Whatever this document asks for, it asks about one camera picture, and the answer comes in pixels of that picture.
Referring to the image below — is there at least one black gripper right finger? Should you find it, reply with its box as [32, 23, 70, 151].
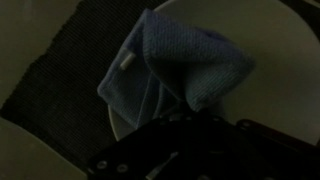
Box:
[186, 109, 320, 180]

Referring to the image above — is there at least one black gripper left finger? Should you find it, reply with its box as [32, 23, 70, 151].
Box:
[87, 108, 189, 180]

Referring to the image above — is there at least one blue microfibre cloth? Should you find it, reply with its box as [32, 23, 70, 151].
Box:
[96, 8, 258, 130]

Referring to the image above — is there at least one white round plate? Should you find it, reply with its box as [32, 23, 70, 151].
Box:
[107, 0, 320, 148]

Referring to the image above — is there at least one dark woven placemat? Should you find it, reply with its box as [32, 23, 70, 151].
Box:
[0, 0, 320, 169]

